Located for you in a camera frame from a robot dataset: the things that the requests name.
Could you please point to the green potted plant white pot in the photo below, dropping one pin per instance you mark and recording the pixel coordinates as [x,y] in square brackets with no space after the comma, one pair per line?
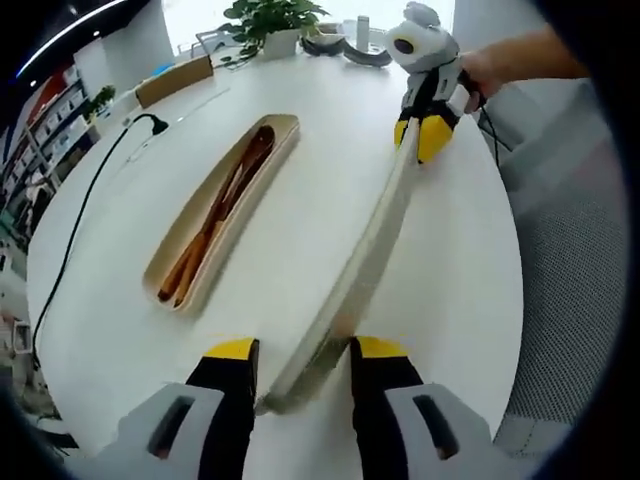
[275,22]

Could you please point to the shelf with white bins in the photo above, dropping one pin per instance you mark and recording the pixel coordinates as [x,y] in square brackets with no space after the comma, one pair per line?
[40,135]

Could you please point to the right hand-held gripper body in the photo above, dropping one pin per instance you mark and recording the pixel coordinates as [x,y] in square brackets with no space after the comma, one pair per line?
[425,45]

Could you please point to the curved ceiling light strip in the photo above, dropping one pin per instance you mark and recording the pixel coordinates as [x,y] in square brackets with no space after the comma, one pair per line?
[80,37]

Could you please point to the person's right hand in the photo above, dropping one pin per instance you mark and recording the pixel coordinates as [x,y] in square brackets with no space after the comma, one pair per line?
[482,70]

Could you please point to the beige cutlery case lid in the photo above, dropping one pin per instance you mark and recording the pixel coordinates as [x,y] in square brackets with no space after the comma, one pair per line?
[360,260]

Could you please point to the small green plant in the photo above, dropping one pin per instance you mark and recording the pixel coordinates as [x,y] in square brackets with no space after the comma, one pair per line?
[100,100]

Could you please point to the wooden chopsticks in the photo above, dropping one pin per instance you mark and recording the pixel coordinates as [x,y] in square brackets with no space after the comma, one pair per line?
[260,142]

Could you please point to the beige cutlery case base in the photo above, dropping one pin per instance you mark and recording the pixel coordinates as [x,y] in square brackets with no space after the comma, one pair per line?
[260,195]

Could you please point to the white bottle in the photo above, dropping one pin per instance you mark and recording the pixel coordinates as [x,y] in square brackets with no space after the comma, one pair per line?
[363,32]

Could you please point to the slender wooden utensil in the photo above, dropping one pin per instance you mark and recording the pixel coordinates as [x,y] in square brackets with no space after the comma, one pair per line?
[200,255]

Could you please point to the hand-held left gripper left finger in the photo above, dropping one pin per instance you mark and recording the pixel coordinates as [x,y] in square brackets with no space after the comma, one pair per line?
[225,400]

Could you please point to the brown cardboard box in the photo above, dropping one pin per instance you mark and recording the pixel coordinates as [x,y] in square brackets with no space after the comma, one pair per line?
[175,82]

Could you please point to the dark curved band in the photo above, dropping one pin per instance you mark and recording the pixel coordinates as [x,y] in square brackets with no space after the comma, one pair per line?
[367,56]
[324,45]

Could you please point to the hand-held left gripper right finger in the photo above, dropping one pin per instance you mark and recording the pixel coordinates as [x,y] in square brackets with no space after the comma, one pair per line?
[380,395]

